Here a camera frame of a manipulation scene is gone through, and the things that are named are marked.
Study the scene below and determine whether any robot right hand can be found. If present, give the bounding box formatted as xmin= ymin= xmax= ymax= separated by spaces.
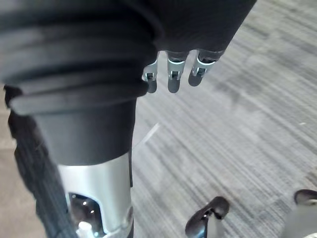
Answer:
xmin=0 ymin=0 xmax=257 ymax=238

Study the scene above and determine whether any robot silver leg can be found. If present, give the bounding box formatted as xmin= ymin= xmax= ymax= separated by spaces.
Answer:
xmin=206 ymin=215 xmax=225 ymax=238

